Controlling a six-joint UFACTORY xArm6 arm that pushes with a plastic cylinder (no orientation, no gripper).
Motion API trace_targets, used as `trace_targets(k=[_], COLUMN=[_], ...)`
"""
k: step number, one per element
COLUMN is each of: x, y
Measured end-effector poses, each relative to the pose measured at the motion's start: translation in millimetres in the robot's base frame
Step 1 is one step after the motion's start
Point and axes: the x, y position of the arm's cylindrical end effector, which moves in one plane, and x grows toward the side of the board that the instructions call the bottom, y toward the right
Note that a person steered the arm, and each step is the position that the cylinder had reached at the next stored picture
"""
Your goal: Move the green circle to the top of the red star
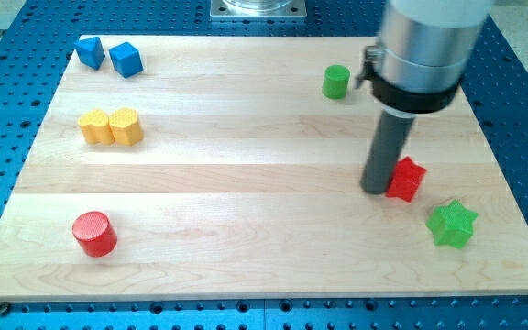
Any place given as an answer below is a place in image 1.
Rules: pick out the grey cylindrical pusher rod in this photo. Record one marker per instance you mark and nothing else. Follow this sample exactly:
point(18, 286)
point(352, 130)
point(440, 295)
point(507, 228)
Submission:
point(386, 147)

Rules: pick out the yellow heart block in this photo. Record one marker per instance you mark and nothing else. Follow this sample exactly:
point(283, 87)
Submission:
point(95, 127)

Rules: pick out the red star block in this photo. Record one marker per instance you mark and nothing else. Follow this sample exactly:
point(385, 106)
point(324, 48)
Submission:
point(406, 180)

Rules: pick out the blue cube block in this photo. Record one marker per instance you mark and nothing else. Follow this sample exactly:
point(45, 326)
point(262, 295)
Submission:
point(126, 59)

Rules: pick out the red cylinder block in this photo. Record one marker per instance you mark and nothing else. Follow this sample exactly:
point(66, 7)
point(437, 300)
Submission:
point(94, 233)

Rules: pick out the wooden board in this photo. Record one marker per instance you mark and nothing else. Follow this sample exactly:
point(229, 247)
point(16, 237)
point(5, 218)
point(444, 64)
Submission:
point(246, 185)

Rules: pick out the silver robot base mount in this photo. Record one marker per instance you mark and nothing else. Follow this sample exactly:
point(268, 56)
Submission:
point(257, 8)

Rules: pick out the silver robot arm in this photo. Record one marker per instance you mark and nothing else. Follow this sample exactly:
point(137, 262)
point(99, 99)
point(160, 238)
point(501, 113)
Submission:
point(422, 48)

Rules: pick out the blue triangle block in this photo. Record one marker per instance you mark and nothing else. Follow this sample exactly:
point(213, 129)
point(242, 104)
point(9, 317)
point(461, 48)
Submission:
point(90, 52)

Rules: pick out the green cylinder block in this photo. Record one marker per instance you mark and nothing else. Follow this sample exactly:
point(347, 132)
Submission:
point(336, 79)

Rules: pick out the green star block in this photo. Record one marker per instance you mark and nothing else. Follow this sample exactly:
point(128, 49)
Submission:
point(452, 225)

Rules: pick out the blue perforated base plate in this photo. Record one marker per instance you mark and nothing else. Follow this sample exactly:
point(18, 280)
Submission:
point(36, 44)

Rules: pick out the yellow hexagon block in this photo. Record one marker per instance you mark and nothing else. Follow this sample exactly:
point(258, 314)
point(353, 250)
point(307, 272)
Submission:
point(125, 126)

